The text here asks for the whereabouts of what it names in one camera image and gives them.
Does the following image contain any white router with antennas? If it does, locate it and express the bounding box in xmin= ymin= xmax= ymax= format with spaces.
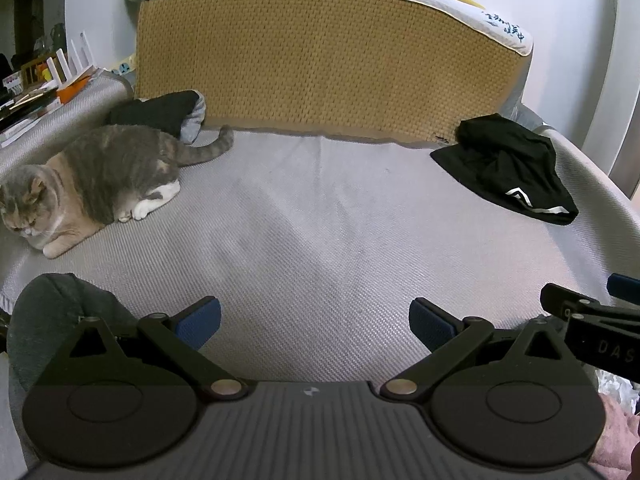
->
xmin=46 ymin=30 xmax=99 ymax=90

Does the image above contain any woven tan upright mattress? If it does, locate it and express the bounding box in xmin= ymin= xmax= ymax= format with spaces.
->
xmin=136 ymin=0 xmax=534 ymax=144

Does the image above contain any cluttered side desk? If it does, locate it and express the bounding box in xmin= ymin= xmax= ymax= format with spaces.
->
xmin=0 ymin=49 xmax=134 ymax=172

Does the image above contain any black grey folded garment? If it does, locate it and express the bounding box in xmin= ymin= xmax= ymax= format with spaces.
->
xmin=105 ymin=90 xmax=206 ymax=144

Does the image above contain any black printed sweatshirt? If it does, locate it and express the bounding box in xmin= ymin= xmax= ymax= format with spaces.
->
xmin=431 ymin=114 xmax=578 ymax=226

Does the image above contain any grey tabby cat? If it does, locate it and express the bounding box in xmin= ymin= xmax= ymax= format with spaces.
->
xmin=1 ymin=125 xmax=234 ymax=259

